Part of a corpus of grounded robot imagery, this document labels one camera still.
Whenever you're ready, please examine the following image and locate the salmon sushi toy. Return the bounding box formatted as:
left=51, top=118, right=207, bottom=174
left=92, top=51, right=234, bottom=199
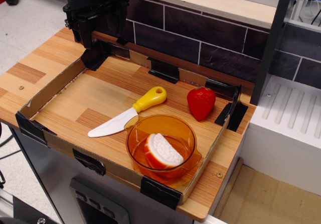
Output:
left=144, top=133, right=184, bottom=170

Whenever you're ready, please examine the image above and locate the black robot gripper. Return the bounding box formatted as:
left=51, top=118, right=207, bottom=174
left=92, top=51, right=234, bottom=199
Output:
left=63, top=0, right=129, bottom=49

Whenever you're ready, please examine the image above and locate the cardboard fence with black tape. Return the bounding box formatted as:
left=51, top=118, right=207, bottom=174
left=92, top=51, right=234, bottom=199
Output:
left=16, top=41, right=252, bottom=208

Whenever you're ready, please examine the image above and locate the white ridged drain board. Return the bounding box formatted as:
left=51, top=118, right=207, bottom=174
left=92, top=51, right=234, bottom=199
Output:
left=241, top=76, right=320, bottom=195

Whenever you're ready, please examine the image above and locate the dark grey vertical post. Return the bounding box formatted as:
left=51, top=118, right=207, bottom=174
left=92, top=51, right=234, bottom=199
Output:
left=250, top=0, right=291, bottom=105

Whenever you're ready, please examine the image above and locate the red toy strawberry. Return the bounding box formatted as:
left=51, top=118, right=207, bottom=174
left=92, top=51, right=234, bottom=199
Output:
left=187, top=87, right=216, bottom=121

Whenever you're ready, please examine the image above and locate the grey oven control panel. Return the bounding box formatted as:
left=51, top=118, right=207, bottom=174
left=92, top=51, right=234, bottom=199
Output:
left=70, top=179, right=130, bottom=223

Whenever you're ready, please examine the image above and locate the yellow handled white toy knife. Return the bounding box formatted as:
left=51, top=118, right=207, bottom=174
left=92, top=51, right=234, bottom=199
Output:
left=88, top=86, right=167, bottom=138

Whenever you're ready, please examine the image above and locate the amber transparent plastic pot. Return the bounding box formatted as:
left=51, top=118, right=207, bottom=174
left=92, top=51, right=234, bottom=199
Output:
left=125, top=115, right=202, bottom=186

